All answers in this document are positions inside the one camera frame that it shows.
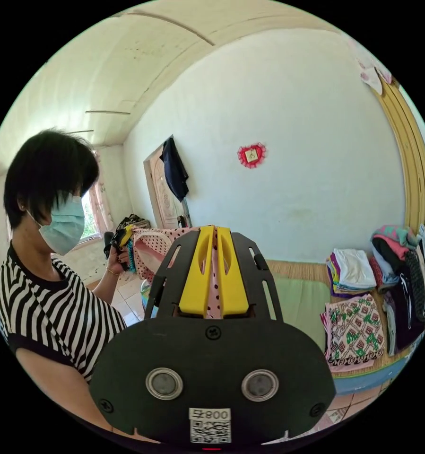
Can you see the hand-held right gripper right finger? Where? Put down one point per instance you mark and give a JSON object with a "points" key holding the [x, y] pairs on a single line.
{"points": [[234, 283]]}

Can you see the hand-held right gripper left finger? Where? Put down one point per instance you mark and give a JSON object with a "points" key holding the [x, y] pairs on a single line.
{"points": [[197, 280]]}

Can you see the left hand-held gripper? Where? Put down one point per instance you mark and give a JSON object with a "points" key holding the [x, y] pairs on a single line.
{"points": [[118, 242]]}

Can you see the pink polka dot t-shirt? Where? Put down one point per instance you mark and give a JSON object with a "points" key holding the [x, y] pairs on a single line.
{"points": [[152, 246]]}

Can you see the person's left forearm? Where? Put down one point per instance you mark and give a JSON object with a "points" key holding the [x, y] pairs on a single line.
{"points": [[106, 285]]}

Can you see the person's left hand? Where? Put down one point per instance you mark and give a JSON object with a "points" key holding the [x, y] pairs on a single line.
{"points": [[119, 261]]}

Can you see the pink floral curtain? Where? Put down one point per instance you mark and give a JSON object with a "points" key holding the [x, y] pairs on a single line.
{"points": [[102, 204]]}

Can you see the window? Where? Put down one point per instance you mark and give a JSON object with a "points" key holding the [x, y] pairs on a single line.
{"points": [[87, 218]]}

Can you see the pale carved door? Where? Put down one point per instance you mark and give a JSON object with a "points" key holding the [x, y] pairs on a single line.
{"points": [[159, 198]]}

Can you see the bed with woven mat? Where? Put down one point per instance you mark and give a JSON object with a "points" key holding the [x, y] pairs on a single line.
{"points": [[297, 294]]}

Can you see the dark hanging garment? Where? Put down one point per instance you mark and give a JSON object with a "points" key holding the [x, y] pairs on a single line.
{"points": [[175, 170]]}

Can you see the person's body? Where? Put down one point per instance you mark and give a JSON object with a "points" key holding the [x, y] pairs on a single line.
{"points": [[56, 301]]}

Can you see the pile of clothes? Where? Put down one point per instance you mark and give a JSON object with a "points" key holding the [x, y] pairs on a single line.
{"points": [[357, 330]]}

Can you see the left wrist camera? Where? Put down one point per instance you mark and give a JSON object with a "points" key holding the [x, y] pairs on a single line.
{"points": [[107, 244]]}

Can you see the red heart wall ornament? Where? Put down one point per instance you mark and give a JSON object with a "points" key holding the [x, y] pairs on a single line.
{"points": [[251, 155]]}

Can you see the yellow wooden door frame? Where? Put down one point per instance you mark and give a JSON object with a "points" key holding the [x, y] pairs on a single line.
{"points": [[409, 156]]}

